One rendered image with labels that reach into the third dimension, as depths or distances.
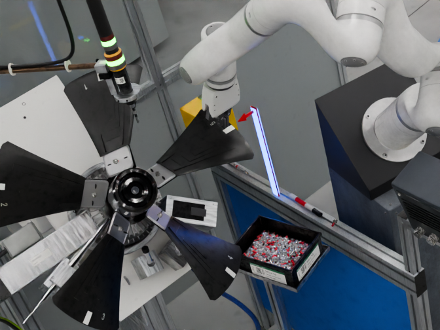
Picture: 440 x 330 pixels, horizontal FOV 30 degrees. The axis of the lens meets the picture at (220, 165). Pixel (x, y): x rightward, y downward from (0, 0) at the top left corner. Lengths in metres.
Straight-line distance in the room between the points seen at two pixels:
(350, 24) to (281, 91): 1.74
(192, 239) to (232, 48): 0.56
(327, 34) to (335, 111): 0.68
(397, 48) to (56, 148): 1.05
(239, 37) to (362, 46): 0.32
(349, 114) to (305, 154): 1.30
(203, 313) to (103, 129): 1.42
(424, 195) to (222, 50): 0.56
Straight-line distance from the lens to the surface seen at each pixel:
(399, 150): 2.36
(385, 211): 2.31
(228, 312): 3.42
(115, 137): 2.19
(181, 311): 3.49
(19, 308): 2.90
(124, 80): 2.02
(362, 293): 2.52
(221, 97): 2.13
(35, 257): 2.21
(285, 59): 3.37
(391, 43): 1.82
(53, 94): 2.44
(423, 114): 1.99
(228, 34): 1.90
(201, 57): 1.93
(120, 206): 2.10
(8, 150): 2.10
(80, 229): 2.24
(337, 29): 1.68
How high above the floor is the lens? 2.46
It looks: 36 degrees down
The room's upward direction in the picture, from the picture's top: 17 degrees counter-clockwise
